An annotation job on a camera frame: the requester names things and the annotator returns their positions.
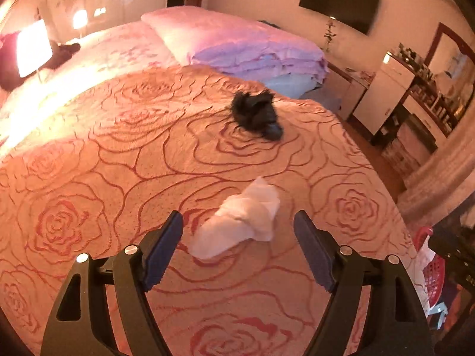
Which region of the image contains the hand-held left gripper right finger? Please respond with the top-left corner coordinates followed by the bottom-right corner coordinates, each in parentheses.
top-left (293, 209), bottom-right (435, 356)

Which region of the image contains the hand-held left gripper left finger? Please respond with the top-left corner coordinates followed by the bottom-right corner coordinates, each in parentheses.
top-left (41, 211), bottom-right (185, 356)

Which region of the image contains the white tissue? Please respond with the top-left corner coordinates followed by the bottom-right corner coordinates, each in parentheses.
top-left (190, 177), bottom-right (281, 260)

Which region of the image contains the red plastic basket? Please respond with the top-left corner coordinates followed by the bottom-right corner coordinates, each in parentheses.
top-left (412, 226), bottom-right (446, 310)

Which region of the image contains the orange rose bedspread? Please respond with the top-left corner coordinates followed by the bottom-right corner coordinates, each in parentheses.
top-left (0, 63), bottom-right (422, 356)

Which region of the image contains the white crumpled paper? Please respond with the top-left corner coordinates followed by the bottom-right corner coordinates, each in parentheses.
top-left (410, 245), bottom-right (436, 313)

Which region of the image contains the light blue plastic stool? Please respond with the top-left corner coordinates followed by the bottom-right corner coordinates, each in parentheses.
top-left (426, 301), bottom-right (450, 329)

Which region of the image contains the padded stool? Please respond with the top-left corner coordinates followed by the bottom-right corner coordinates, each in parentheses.
top-left (380, 119), bottom-right (438, 173)

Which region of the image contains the black crumpled cloth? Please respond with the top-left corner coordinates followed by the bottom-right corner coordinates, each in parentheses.
top-left (227, 90), bottom-right (285, 142)

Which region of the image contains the blue bed base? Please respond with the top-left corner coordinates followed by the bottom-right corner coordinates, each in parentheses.
top-left (300, 85), bottom-right (343, 112)

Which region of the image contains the tall white cabinet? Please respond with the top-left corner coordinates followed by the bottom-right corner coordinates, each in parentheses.
top-left (352, 52), bottom-right (415, 136)

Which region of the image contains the white dressing table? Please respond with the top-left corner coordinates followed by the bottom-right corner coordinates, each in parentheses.
top-left (403, 93), bottom-right (459, 138)

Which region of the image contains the pink floral bed sheet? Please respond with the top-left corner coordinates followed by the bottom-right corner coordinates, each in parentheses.
top-left (0, 20), bottom-right (179, 150)

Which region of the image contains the folded pink quilt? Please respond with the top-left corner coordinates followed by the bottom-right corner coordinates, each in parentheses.
top-left (141, 5), bottom-right (330, 90)

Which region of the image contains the vase with rose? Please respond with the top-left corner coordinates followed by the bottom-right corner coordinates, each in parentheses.
top-left (322, 17), bottom-right (337, 53)

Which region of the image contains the row of cosmetic bottles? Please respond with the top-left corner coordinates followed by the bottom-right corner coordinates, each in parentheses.
top-left (395, 42), bottom-right (435, 68)

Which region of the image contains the dark plush toy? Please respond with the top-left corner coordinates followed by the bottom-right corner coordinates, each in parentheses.
top-left (49, 41), bottom-right (81, 70)

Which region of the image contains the white table lamp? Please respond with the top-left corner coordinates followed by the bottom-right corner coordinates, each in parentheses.
top-left (15, 18), bottom-right (53, 83)

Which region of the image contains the black wall television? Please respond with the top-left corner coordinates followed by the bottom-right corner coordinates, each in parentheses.
top-left (299, 0), bottom-right (381, 35)

